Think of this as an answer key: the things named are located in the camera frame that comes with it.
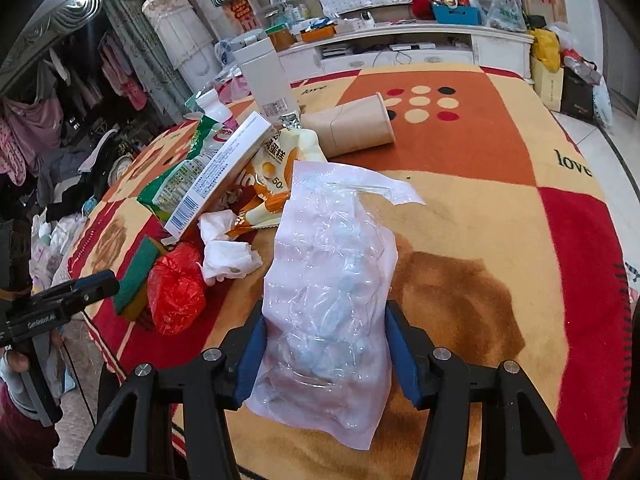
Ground black paper bag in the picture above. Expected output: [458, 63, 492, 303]
[560, 67, 597, 121]

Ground beige paper bag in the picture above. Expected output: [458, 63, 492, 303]
[530, 55, 566, 111]

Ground long white and blue box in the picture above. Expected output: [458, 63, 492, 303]
[164, 111, 287, 244]

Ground yellow bag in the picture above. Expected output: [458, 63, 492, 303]
[529, 28, 561, 72]

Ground green and yellow sponge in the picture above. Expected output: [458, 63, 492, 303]
[114, 236, 174, 322]

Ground orange box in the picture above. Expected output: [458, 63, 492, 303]
[300, 25, 341, 44]

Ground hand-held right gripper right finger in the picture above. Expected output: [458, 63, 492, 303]
[384, 300, 581, 480]

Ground grey patterned curtain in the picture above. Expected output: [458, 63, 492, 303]
[100, 0, 194, 112]

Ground brown paper cup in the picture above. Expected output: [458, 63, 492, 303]
[300, 92, 397, 159]

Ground white tv cabinet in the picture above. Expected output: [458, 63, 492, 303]
[215, 19, 537, 82]

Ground hanging pink clothes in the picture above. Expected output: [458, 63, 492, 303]
[0, 95, 64, 187]

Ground white bottle with pink label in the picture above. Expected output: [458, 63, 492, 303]
[195, 87, 239, 134]

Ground clear plastic bag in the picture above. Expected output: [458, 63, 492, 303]
[244, 160, 427, 452]

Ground red plastic bag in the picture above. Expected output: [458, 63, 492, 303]
[146, 241, 207, 337]

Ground blue basket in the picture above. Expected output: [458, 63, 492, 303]
[431, 2, 482, 26]

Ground tall white carton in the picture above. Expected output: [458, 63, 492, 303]
[233, 42, 301, 122]

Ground green snack packet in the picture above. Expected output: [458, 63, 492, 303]
[136, 115, 236, 222]

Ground white plastic shopping bag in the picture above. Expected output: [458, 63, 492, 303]
[486, 0, 527, 32]

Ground yellow snack packet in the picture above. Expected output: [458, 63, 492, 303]
[225, 115, 332, 239]

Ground person's left hand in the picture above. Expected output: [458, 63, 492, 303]
[0, 349, 30, 375]

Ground person's maroon clothing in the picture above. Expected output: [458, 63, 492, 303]
[0, 385, 61, 469]

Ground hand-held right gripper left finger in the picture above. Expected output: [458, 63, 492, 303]
[72, 299, 271, 480]

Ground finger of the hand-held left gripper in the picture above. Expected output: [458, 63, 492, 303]
[29, 269, 121, 321]

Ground printed blanket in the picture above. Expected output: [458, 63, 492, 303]
[65, 62, 632, 480]

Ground covered standing air conditioner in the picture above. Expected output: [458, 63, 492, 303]
[141, 0, 221, 97]

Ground crumpled white tissue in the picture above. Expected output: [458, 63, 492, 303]
[200, 240, 264, 287]
[198, 208, 239, 244]

